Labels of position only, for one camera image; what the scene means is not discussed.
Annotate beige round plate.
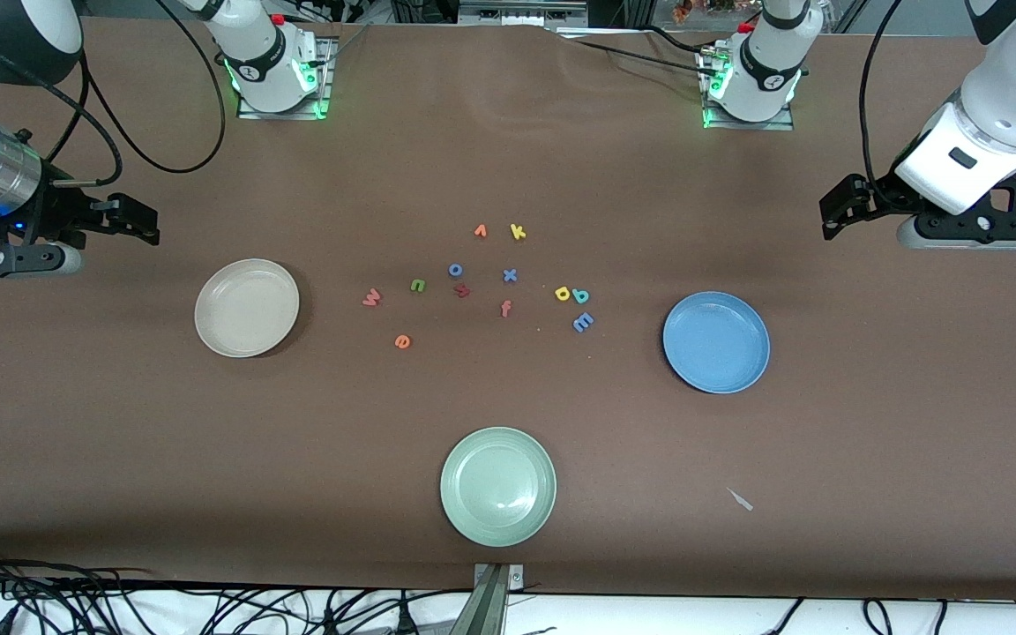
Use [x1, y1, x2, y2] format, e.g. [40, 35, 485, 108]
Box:
[194, 258, 301, 359]

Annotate blue round plate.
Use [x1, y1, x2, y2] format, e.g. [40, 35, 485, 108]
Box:
[662, 291, 772, 394]

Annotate brown table cover sheet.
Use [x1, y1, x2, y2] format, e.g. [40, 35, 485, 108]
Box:
[0, 18, 1016, 601]

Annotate pale green round plate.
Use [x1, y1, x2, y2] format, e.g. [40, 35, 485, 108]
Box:
[439, 426, 557, 548]

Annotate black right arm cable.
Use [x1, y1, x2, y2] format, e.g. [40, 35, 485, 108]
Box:
[0, 0, 227, 188]

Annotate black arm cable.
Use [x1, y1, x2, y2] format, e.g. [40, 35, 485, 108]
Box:
[859, 0, 906, 191]
[0, 0, 227, 188]

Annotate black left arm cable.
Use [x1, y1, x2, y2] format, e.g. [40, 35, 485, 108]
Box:
[859, 0, 906, 191]

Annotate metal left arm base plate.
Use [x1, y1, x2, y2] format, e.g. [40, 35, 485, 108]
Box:
[702, 44, 796, 131]

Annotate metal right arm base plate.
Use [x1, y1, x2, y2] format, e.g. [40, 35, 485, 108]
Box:
[237, 35, 334, 121]

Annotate thin black table cable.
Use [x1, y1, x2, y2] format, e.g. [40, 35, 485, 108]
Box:
[571, 39, 708, 71]

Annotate black cable bundle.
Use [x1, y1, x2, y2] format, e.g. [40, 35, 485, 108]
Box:
[0, 542, 438, 635]

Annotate aluminium frame beam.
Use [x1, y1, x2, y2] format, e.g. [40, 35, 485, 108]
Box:
[459, 0, 588, 27]

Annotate grey metal mounting post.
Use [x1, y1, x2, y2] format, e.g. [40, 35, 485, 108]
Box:
[448, 563, 527, 635]

